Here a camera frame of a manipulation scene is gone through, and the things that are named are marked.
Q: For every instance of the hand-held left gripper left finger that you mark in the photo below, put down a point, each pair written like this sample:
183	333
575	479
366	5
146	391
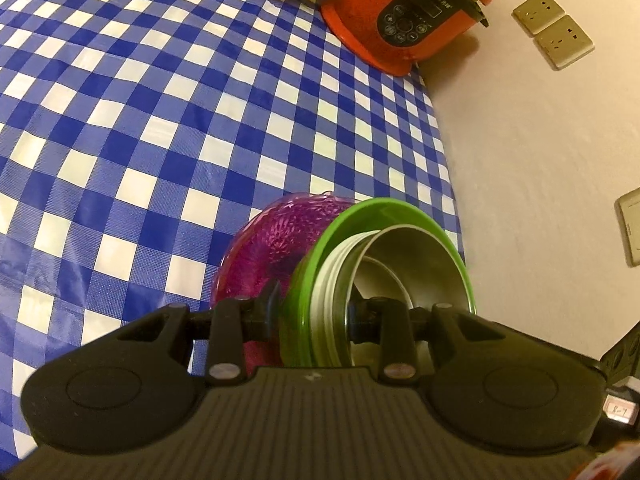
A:
271	311

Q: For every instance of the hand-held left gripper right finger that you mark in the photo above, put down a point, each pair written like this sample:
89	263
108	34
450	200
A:
356	321

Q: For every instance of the white plastic bowl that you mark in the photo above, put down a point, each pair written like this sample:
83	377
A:
325	300

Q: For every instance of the purple transparent plastic plate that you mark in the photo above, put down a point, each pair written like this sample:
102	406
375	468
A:
270	240

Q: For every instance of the stainless steel bowl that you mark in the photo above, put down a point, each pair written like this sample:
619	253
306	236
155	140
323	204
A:
415	265

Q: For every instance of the green plastic bowl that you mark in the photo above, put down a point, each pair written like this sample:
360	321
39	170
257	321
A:
345	220

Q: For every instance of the blue white checkered tablecloth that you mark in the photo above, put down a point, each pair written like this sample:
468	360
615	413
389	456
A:
150	135

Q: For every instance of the red electric pressure cooker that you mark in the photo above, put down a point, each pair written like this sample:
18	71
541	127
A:
395	5

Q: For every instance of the beige wall outlet plate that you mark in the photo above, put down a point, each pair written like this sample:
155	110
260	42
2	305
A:
630	230

